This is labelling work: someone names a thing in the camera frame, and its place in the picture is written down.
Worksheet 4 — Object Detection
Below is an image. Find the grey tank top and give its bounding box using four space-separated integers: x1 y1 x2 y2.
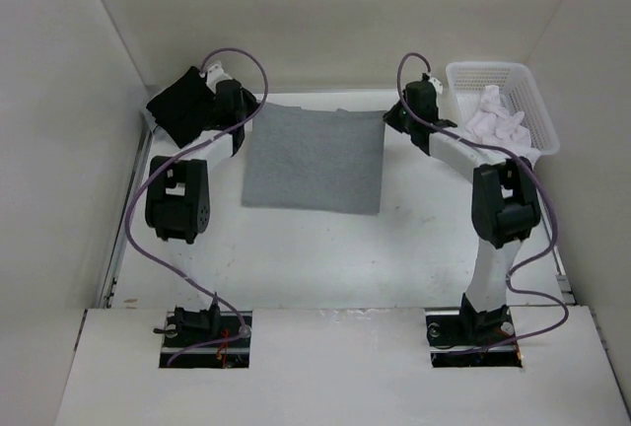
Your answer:
242 104 385 215

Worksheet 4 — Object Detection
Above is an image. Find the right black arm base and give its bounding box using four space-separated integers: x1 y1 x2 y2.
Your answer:
425 295 523 368

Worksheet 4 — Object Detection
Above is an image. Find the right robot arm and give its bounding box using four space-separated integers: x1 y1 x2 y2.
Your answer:
384 75 541 345

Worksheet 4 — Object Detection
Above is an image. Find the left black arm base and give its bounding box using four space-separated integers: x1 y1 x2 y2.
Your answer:
153 303 253 370

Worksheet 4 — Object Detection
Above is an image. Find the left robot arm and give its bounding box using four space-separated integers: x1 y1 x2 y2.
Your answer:
145 70 258 245

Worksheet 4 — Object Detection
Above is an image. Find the folded black tank top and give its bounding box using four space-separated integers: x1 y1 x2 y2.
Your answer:
146 66 215 149

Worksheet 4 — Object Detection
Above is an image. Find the white tank top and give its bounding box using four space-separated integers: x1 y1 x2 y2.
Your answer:
464 85 541 165

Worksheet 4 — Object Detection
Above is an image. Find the white plastic basket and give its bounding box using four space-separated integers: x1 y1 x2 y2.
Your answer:
446 61 560 156

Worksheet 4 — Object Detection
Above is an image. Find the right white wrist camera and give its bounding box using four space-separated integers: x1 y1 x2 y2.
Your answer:
423 73 444 96

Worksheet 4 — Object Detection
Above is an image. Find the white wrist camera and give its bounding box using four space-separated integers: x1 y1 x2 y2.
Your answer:
203 61 233 92
423 73 444 96

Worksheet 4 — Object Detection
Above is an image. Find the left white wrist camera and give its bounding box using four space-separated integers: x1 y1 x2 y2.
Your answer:
203 61 233 92

